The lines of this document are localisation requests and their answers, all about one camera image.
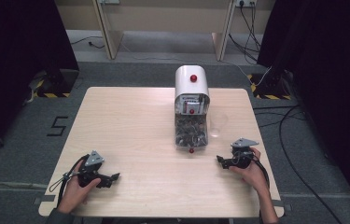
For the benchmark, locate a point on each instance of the clear glass cup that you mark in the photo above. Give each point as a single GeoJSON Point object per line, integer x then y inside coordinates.
{"type": "Point", "coordinates": [218, 124]}

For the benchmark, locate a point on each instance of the person's right hand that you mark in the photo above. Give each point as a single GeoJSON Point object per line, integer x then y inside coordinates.
{"type": "Point", "coordinates": [252, 174]}

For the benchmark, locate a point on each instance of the white power strip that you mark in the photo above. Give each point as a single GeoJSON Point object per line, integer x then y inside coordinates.
{"type": "Point", "coordinates": [246, 2]}

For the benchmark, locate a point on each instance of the clear drawer with red knob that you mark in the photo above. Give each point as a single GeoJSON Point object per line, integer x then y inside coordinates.
{"type": "Point", "coordinates": [191, 130]}

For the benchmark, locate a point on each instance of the stand base with striped tape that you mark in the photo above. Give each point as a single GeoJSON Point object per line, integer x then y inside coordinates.
{"type": "Point", "coordinates": [270, 88]}
{"type": "Point", "coordinates": [58, 85]}

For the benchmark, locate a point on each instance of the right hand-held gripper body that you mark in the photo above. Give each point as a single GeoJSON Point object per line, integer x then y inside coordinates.
{"type": "Point", "coordinates": [241, 154]}

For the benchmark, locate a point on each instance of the person's left hand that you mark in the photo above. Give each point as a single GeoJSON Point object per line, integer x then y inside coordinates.
{"type": "Point", "coordinates": [75, 193]}

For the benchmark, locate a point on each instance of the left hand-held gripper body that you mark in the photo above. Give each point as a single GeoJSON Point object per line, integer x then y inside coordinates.
{"type": "Point", "coordinates": [91, 169]}

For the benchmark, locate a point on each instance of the dark curtain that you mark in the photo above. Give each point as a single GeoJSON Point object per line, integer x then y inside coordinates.
{"type": "Point", "coordinates": [328, 62]}
{"type": "Point", "coordinates": [11, 62]}

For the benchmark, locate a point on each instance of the white box with red knob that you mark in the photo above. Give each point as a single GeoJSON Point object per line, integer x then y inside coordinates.
{"type": "Point", "coordinates": [191, 85]}

